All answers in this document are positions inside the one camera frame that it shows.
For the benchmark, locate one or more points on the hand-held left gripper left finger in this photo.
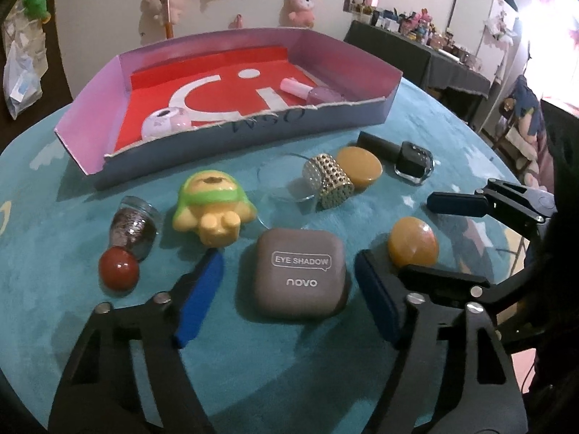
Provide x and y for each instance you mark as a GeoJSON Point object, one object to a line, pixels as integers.
{"type": "Point", "coordinates": [201, 298]}

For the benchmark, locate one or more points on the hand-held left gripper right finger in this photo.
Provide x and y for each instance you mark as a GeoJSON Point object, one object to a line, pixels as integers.
{"type": "Point", "coordinates": [377, 298]}

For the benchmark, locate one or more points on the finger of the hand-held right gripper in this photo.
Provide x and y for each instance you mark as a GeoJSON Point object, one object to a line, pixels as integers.
{"type": "Point", "coordinates": [452, 204]}

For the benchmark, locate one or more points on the amber round disc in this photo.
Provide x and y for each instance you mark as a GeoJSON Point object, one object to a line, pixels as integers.
{"type": "Point", "coordinates": [359, 165]}
{"type": "Point", "coordinates": [414, 239]}

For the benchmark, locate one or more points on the black nail polish bottle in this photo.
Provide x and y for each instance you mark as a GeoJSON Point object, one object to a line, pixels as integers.
{"type": "Point", "coordinates": [411, 162]}

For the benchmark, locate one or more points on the grey eye shadow case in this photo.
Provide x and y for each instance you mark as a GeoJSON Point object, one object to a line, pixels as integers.
{"type": "Point", "coordinates": [294, 280]}

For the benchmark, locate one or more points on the glitter bottle with red cap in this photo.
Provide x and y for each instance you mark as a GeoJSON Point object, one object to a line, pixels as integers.
{"type": "Point", "coordinates": [135, 226]}

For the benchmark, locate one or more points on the yellow and green toy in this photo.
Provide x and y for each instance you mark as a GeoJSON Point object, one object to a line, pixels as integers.
{"type": "Point", "coordinates": [212, 199]}

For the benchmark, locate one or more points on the gold studded cylinder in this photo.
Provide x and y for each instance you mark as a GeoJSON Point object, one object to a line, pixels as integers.
{"type": "Point", "coordinates": [332, 185]}

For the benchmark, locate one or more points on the clear glass jar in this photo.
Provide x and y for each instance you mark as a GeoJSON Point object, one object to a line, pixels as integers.
{"type": "Point", "coordinates": [276, 181]}

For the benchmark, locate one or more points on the pink and red cardboard box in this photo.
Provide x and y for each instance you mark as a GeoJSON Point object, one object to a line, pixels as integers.
{"type": "Point", "coordinates": [158, 160]}

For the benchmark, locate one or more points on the doll in blue dress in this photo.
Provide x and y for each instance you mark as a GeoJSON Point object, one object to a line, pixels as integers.
{"type": "Point", "coordinates": [527, 117]}

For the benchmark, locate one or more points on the white hanging plush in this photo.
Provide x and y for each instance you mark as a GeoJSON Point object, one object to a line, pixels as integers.
{"type": "Point", "coordinates": [503, 29]}

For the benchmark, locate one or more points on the table with dark cloth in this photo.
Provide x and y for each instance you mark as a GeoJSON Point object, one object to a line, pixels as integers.
{"type": "Point", "coordinates": [398, 54]}

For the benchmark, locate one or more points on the pink nail polish bottle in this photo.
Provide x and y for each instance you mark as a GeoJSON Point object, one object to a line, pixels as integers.
{"type": "Point", "coordinates": [316, 95]}

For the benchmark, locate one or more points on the white and pink round case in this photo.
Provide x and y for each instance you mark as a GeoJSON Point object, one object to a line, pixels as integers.
{"type": "Point", "coordinates": [163, 122]}

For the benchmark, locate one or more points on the row of small bottles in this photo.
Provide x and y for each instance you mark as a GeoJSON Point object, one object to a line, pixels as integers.
{"type": "Point", "coordinates": [407, 22]}

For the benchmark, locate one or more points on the pink bear plush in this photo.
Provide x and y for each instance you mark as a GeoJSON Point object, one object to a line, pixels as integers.
{"type": "Point", "coordinates": [299, 9]}

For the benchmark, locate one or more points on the small pink charm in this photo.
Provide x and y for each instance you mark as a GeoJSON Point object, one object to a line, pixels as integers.
{"type": "Point", "coordinates": [238, 21]}

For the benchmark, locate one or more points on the clear plastic bags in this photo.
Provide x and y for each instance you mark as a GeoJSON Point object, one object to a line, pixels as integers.
{"type": "Point", "coordinates": [22, 77]}

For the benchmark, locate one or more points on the pale pink plush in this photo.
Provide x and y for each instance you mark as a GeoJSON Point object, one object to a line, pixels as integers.
{"type": "Point", "coordinates": [156, 2]}

